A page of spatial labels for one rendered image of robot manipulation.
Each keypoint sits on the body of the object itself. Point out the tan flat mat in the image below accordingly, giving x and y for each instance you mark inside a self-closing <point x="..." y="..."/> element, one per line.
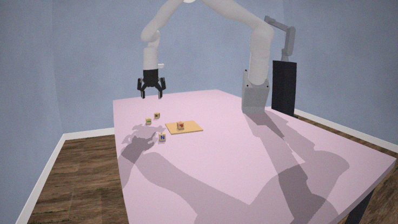
<point x="189" y="126"/>

